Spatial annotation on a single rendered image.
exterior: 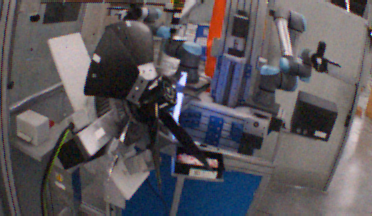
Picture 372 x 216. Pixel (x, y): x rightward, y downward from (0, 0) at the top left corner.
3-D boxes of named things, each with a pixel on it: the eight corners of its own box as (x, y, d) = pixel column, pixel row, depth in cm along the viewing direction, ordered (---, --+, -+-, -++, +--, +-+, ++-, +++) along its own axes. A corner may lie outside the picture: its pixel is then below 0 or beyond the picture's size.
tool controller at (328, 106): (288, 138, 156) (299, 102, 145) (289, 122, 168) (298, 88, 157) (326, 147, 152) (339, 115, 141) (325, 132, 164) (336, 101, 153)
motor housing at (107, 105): (111, 159, 120) (138, 148, 116) (82, 103, 118) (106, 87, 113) (132, 139, 142) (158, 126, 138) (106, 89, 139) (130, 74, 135)
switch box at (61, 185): (59, 190, 139) (55, 153, 132) (82, 203, 137) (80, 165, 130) (51, 198, 131) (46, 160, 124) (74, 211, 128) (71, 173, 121)
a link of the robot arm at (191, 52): (188, 67, 203) (193, 45, 199) (173, 61, 212) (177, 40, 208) (203, 66, 212) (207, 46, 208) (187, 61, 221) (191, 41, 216)
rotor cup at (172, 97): (141, 130, 119) (173, 114, 114) (121, 92, 117) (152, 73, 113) (154, 117, 132) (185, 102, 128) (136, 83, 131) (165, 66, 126)
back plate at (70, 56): (113, 215, 105) (116, 215, 105) (27, 45, 96) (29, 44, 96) (157, 162, 155) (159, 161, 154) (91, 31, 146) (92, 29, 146)
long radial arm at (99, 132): (93, 120, 121) (115, 107, 117) (103, 138, 122) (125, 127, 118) (57, 146, 94) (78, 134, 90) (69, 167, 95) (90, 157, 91)
